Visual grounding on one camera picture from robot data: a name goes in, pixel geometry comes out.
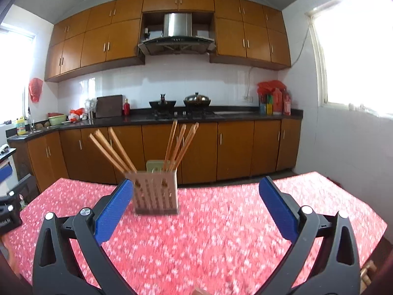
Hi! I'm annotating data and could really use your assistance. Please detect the large bright window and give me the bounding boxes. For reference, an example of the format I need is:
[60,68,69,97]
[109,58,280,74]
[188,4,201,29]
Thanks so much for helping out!
[305,0,393,118]

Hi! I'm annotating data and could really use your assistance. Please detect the dark cutting board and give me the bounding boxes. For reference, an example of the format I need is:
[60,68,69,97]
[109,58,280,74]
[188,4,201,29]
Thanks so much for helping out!
[96,95,124,118]

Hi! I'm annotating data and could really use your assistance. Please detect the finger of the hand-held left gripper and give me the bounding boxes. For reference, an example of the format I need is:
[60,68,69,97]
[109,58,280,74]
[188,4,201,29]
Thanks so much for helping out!
[0,174,33,211]
[0,163,13,184]

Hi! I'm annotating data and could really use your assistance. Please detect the red white plastic bag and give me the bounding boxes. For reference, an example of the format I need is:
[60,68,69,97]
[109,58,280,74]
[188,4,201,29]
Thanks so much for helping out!
[68,108,86,121]

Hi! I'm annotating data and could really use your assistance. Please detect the wooden base cabinets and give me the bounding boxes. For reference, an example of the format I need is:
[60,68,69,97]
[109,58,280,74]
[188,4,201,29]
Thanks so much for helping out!
[12,118,303,192]

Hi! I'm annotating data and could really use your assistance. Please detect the red floral tablecloth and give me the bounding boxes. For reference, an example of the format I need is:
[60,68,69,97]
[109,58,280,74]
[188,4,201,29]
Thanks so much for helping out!
[6,171,388,295]

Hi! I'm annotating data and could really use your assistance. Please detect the wooden wall cabinets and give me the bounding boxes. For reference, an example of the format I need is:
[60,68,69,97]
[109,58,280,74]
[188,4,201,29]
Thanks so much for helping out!
[44,0,292,83]

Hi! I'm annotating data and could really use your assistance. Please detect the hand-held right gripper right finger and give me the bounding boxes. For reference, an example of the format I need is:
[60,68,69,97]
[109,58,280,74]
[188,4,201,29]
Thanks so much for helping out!
[258,176,362,295]

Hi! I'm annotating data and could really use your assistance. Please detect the steel range hood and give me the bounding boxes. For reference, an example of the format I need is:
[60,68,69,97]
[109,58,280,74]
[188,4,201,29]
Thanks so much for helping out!
[138,13,216,56]

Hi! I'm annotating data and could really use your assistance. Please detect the large red bottle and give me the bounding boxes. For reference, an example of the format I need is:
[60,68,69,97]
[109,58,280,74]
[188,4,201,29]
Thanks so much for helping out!
[273,88,283,115]

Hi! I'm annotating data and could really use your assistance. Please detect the wooden chair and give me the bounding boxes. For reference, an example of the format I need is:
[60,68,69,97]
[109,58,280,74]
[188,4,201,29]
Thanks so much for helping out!
[359,260,377,288]

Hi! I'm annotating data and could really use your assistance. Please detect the black wok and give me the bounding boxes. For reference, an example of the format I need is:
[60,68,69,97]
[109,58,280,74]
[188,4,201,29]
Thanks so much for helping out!
[149,94,177,109]

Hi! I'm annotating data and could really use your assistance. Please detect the pan with steel lid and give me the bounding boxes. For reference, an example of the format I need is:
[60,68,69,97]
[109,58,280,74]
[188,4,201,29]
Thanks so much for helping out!
[183,92,212,107]

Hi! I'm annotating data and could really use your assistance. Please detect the small window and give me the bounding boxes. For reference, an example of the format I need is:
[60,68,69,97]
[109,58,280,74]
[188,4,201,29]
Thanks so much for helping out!
[0,26,36,125]

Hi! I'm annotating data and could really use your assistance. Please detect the black kitchen countertop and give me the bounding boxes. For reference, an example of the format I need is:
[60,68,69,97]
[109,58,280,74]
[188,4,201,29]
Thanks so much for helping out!
[8,109,304,143]

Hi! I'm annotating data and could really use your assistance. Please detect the glass jars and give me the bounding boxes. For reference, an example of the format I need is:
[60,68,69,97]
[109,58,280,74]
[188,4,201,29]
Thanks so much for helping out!
[85,98,98,119]

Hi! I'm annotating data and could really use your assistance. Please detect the green basin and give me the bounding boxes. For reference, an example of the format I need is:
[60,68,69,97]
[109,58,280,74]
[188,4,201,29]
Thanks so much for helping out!
[47,112,67,126]

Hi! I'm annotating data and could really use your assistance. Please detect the wooden chopstick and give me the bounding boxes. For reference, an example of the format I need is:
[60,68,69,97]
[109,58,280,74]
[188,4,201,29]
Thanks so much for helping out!
[95,130,133,173]
[176,123,200,170]
[89,133,129,174]
[165,120,179,170]
[170,124,187,170]
[107,127,138,172]

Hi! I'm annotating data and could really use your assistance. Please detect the hanging red plastic bag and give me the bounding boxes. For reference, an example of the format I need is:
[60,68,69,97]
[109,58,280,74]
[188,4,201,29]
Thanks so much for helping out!
[28,78,44,103]

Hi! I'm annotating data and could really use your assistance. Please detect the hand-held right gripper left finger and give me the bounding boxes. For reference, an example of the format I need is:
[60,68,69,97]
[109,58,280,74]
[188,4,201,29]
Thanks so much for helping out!
[32,178,134,295]

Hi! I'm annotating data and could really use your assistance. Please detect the beige green chopstick holder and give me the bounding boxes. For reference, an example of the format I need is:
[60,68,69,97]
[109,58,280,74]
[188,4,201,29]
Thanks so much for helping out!
[125,159,179,215]

